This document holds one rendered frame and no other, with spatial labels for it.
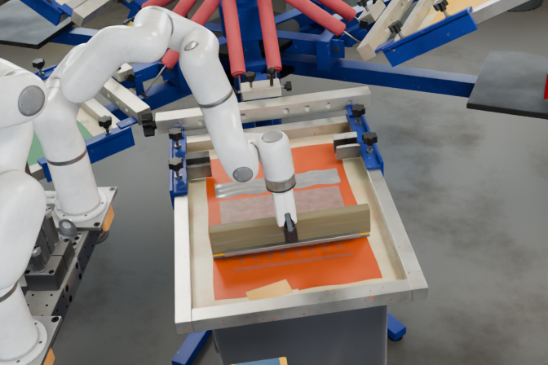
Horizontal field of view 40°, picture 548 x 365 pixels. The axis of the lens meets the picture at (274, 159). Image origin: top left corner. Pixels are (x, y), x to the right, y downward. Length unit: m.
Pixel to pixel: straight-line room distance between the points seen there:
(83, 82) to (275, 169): 0.47
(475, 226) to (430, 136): 0.77
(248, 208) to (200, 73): 0.58
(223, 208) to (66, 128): 0.57
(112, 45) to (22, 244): 0.47
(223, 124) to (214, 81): 0.10
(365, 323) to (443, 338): 1.08
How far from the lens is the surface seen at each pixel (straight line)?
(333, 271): 1.86
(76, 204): 1.83
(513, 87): 2.63
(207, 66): 1.60
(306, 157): 2.25
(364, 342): 2.00
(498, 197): 3.69
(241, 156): 1.65
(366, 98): 2.39
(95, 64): 1.62
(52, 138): 1.73
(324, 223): 1.88
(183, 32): 1.69
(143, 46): 1.55
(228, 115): 1.65
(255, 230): 1.86
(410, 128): 4.15
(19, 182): 1.30
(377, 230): 1.97
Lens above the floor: 2.23
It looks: 34 degrees down
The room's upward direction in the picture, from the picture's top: 6 degrees counter-clockwise
